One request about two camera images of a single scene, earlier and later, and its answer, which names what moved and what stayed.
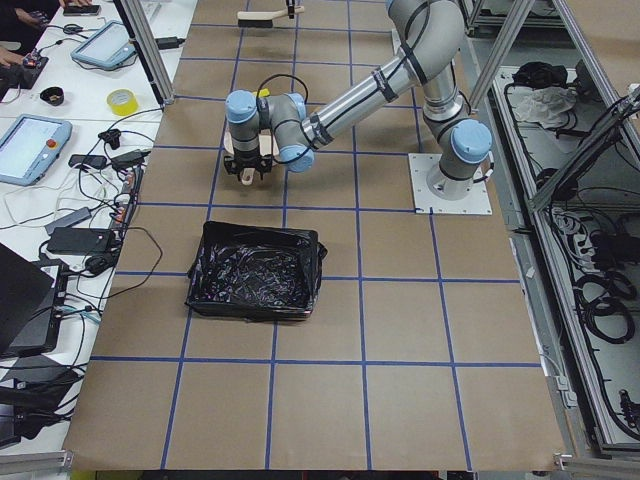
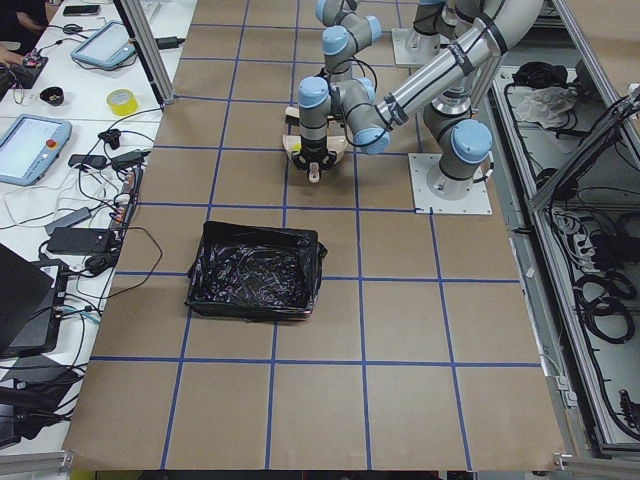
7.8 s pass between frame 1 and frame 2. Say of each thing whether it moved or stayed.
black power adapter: stayed
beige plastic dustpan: moved
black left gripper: moved
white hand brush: moved
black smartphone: stayed
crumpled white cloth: stayed
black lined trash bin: stayed
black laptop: stayed
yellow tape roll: stayed
